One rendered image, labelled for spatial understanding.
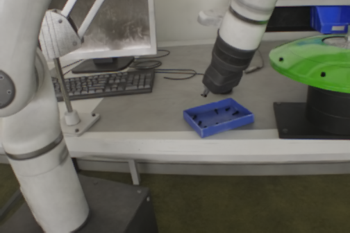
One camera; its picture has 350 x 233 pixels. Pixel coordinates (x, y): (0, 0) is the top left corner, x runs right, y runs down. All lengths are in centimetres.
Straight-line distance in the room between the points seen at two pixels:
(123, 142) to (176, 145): 11
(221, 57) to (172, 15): 99
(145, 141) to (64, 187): 21
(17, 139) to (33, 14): 18
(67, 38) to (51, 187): 32
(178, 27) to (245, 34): 103
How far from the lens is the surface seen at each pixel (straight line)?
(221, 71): 51
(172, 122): 64
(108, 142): 62
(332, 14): 152
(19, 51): 35
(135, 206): 53
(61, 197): 47
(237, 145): 57
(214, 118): 63
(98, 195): 58
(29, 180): 45
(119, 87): 83
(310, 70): 49
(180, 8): 145
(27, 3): 34
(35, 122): 43
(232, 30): 46
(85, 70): 111
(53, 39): 62
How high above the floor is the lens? 123
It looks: 25 degrees down
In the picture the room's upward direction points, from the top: 6 degrees counter-clockwise
